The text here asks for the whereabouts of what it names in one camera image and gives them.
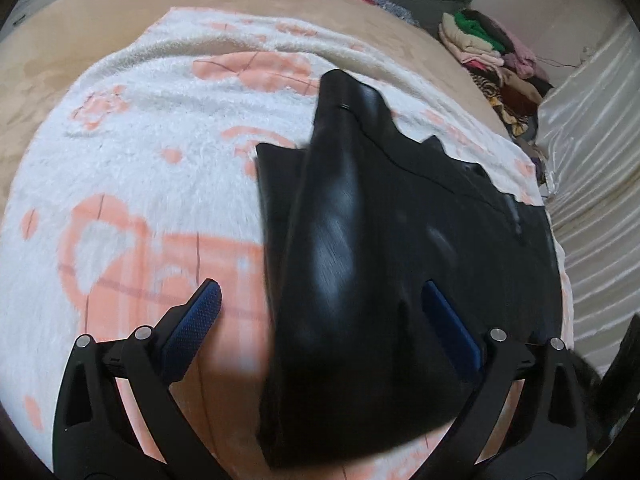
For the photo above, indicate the white satin curtain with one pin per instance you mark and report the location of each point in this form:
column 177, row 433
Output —
column 595, row 160

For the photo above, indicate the pile of colourful clothes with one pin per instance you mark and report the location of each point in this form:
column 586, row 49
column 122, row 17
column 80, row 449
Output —
column 495, row 55

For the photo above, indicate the white blanket with pink print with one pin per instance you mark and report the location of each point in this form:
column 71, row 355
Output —
column 165, row 170

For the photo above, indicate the tan bed sheet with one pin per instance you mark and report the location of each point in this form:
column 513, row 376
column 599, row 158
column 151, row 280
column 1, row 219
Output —
column 380, row 45

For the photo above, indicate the black leather jacket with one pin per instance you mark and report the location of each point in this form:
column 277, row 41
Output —
column 370, row 240

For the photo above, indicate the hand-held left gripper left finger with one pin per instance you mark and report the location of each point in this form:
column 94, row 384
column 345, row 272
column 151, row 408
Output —
column 192, row 325

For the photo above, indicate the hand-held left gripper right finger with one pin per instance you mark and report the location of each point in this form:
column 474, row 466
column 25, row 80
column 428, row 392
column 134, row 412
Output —
column 452, row 325

